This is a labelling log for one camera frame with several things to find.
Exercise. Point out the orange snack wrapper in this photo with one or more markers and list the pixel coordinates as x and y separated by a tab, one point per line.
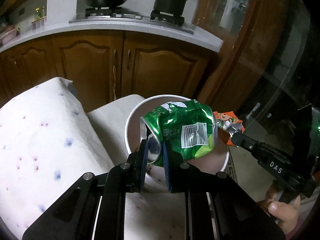
228	124

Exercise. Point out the wooden glass door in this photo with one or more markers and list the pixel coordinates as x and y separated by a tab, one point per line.
257	70

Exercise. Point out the black stock pot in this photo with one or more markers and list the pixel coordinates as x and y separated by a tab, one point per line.
173	7

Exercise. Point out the floral white tablecloth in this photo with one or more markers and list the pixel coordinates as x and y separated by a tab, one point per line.
47	143

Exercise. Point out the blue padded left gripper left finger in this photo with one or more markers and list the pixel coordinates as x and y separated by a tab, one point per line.
137	169

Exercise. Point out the pink basin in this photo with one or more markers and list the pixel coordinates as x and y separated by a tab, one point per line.
9	34

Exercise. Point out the patterned floor mat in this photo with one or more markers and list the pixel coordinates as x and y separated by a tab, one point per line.
230	168

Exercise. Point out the gas stove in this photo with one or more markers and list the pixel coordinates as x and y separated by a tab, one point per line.
126	15

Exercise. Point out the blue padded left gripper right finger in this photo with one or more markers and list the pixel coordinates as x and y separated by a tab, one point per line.
179	175

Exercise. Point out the person right hand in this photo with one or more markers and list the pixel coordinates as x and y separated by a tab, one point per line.
287	214

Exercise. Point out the crushed green can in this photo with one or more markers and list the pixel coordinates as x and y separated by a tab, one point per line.
189	126

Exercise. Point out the green condiment bottle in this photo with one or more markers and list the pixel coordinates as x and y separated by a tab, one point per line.
37	17

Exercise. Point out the white pink trash bin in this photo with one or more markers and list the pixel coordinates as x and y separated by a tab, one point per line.
213	162

